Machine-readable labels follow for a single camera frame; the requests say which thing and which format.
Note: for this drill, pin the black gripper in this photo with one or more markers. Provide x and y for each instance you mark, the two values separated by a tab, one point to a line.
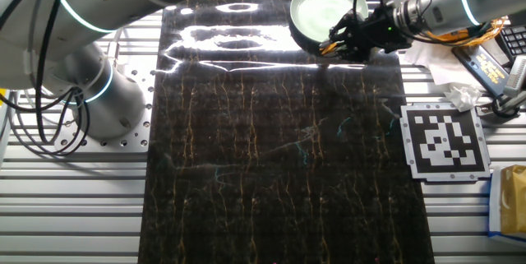
378	31

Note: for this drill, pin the orange clothespin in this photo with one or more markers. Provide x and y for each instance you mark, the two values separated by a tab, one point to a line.
326	49

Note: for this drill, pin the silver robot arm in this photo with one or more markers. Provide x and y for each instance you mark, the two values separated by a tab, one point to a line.
102	9

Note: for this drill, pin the pale green plate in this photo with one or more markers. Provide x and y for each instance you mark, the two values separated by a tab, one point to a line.
320	9

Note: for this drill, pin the white paper towel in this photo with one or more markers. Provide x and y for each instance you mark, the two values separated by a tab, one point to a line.
427	64

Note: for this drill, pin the orange wicker basket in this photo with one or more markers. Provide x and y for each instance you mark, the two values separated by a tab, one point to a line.
472	38

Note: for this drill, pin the crumpled white tissue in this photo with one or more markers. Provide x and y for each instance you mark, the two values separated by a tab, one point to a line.
463	97

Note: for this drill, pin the dark device with yellow print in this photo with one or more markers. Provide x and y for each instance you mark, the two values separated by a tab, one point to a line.
485	68

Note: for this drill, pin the black white marker board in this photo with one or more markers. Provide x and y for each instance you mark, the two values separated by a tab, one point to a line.
446	142

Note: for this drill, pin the black keyboard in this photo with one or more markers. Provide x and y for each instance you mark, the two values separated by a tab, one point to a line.
513	40

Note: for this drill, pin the black marble pattern mat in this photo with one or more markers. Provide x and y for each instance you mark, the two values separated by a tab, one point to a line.
246	194

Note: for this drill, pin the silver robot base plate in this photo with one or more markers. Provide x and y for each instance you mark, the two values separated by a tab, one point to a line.
135	140

